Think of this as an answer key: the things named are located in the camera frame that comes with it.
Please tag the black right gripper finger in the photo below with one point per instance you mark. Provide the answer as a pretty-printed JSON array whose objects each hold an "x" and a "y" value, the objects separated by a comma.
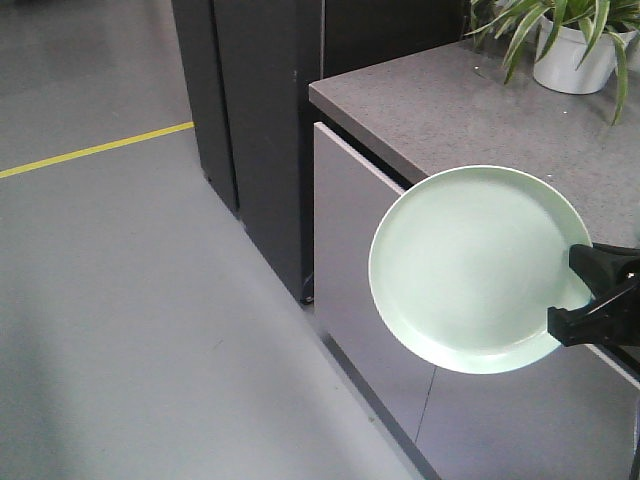
[
  {"x": 611, "y": 319},
  {"x": 602, "y": 267}
]

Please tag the light green round plate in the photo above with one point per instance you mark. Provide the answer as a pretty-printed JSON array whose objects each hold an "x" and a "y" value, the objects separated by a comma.
[{"x": 464, "y": 266}]

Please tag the grey island cabinet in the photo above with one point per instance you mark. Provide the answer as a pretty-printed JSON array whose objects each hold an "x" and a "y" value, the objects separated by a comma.
[{"x": 572, "y": 415}]

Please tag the white plant pot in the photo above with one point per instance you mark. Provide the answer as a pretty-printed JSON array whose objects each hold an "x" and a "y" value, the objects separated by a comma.
[{"x": 574, "y": 64}]

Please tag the green striped houseplant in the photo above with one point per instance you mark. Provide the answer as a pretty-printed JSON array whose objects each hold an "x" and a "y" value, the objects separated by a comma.
[{"x": 519, "y": 20}]

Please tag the dark tall cabinet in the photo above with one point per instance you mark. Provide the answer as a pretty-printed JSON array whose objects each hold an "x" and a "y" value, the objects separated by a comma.
[{"x": 248, "y": 66}]

